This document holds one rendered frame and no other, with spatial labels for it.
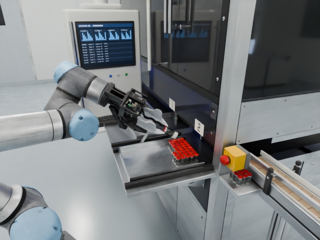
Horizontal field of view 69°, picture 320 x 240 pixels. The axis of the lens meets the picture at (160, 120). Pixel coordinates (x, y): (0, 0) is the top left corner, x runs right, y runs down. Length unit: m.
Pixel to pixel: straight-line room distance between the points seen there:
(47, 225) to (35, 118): 0.29
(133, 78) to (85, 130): 1.27
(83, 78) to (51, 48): 5.61
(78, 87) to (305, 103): 0.94
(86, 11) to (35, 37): 4.67
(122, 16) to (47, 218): 1.37
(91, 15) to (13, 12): 4.72
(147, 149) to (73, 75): 0.63
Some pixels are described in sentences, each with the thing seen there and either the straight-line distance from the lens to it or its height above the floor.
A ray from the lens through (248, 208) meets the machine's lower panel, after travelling 1.35.
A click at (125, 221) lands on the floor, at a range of 2.06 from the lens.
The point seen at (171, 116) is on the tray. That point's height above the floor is 0.88.
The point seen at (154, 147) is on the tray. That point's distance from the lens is 1.22.
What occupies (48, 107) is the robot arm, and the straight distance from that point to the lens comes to 0.73.
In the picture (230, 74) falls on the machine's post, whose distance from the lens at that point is 0.89.
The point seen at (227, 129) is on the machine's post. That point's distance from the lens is 0.97.
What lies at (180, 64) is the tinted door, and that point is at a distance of 1.29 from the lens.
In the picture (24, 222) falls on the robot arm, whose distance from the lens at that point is 0.75.
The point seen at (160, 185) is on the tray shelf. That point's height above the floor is 0.88.
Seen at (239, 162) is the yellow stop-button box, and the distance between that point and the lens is 0.95.
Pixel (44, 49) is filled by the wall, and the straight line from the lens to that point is 6.33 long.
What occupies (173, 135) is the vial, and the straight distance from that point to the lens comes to 0.72.
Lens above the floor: 1.51
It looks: 24 degrees down
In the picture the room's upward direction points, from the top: straight up
